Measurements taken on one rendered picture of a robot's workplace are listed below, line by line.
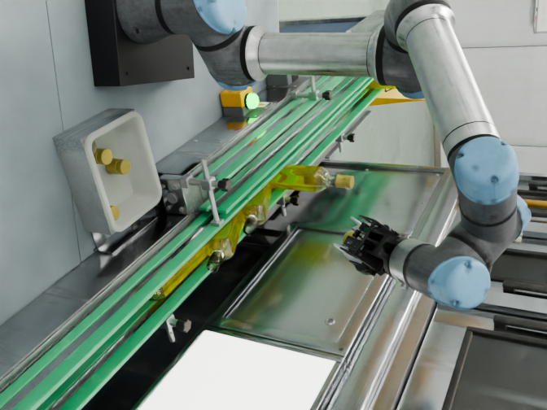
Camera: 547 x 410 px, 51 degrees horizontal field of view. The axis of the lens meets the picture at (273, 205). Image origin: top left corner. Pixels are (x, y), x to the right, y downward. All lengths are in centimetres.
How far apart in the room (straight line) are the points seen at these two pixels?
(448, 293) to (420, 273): 6
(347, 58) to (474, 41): 611
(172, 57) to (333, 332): 73
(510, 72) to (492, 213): 649
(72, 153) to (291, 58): 48
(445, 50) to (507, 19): 622
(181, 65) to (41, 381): 78
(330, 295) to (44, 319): 61
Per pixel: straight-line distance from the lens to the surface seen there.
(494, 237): 86
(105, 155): 126
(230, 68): 126
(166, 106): 150
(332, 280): 139
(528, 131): 749
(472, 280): 84
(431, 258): 87
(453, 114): 83
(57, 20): 127
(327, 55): 117
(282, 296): 136
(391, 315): 128
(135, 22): 126
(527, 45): 719
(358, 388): 113
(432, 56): 91
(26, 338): 116
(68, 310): 118
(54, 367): 109
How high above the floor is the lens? 169
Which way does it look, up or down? 28 degrees down
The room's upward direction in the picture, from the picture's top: 96 degrees clockwise
